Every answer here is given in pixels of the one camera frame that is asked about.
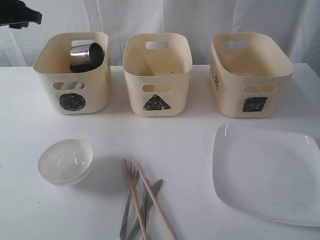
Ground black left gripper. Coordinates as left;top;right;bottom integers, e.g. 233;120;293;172
0;0;42;29

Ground white ceramic bowl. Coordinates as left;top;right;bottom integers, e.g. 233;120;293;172
37;139;95;187

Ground wooden chopstick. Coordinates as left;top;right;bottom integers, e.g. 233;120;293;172
134;160;178;240
123;159;148;240

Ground cream bin with circle mark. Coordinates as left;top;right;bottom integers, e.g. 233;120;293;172
33;31;111;115

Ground cream bin with triangle mark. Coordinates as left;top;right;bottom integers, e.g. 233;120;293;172
123;33;193;117

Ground steel fork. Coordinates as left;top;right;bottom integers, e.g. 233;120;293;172
119;163;139;240

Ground steel knife narrow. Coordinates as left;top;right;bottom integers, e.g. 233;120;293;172
142;184;148;229

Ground steel knife pointed blade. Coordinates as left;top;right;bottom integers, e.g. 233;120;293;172
125;179;163;240

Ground cream bin with square mark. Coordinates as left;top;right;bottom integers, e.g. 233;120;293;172
210;32;295;118

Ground white square plate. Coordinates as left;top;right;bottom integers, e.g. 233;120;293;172
212;124;320;227

